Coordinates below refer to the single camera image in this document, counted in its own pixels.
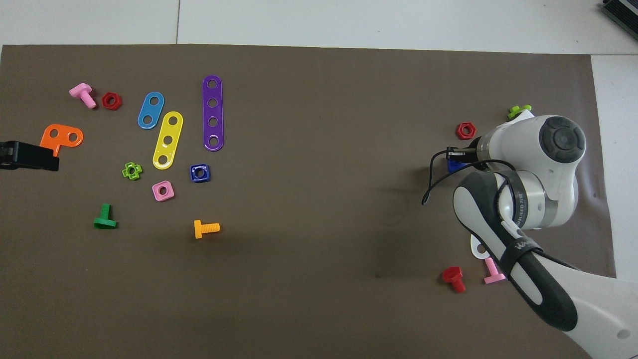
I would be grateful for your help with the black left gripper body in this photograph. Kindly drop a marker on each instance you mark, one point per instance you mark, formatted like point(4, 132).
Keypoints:
point(6, 155)

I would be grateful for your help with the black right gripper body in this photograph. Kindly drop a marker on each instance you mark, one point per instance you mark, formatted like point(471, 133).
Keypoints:
point(461, 153)

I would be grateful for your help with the blue plastic bolt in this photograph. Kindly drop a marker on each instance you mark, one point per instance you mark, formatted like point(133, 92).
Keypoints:
point(454, 166)

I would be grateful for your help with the blue square plastic nut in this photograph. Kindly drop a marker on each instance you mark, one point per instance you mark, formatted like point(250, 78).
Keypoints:
point(193, 173)

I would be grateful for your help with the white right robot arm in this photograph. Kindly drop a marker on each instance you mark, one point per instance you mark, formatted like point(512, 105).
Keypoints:
point(558, 174)

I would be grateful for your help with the red hexagonal plastic nut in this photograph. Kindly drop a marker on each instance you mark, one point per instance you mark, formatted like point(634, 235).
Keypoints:
point(111, 101)
point(466, 130)

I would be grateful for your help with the orange angled plastic plate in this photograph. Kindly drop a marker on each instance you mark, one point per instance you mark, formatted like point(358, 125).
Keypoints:
point(62, 135)

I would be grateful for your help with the lime green cross-head bolt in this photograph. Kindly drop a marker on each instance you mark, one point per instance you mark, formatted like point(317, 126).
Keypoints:
point(518, 110)

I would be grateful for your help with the pink plastic bolt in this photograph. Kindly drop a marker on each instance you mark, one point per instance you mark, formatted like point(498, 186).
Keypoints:
point(492, 274)
point(82, 93)

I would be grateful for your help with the dark green plastic bolt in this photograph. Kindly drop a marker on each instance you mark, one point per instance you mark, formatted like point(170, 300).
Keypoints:
point(105, 219)

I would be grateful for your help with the white curved five-hole plate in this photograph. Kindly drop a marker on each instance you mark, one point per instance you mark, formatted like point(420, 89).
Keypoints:
point(477, 248)

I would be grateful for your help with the green cross-shaped plastic nut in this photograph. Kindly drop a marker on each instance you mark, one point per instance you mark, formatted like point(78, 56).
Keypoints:
point(132, 171)

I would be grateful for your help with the blue two-hole plastic strip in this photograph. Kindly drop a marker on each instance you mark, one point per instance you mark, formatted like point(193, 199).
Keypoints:
point(150, 110)

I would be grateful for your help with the red plastic bolt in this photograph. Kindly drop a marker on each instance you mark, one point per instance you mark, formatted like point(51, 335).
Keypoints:
point(454, 278)

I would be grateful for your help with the pink square plastic nut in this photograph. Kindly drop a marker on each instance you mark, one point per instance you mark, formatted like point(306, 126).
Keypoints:
point(163, 190)

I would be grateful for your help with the yellow three-hole plastic strip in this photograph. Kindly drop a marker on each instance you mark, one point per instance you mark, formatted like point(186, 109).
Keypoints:
point(168, 139)

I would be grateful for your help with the purple four-hole plastic strip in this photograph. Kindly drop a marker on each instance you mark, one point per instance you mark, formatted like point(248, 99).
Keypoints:
point(213, 112)

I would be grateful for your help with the orange plastic bolt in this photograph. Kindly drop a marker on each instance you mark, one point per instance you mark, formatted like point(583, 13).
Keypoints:
point(205, 229)

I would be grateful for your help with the brown table mat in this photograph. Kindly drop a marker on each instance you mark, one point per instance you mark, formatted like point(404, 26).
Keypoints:
point(319, 279)

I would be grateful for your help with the grey ribbed device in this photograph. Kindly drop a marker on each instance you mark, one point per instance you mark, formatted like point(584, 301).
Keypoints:
point(622, 12)

